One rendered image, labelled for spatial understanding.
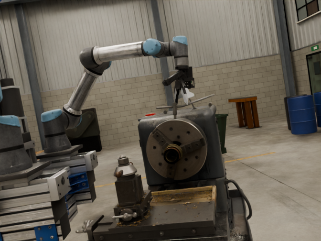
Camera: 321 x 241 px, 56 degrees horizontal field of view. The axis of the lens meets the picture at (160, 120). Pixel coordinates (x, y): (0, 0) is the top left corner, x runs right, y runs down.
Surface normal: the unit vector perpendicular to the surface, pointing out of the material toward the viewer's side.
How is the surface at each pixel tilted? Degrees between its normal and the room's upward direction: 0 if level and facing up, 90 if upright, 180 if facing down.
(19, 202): 90
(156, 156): 90
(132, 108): 90
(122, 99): 90
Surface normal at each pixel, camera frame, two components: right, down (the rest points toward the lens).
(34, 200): -0.04, 0.07
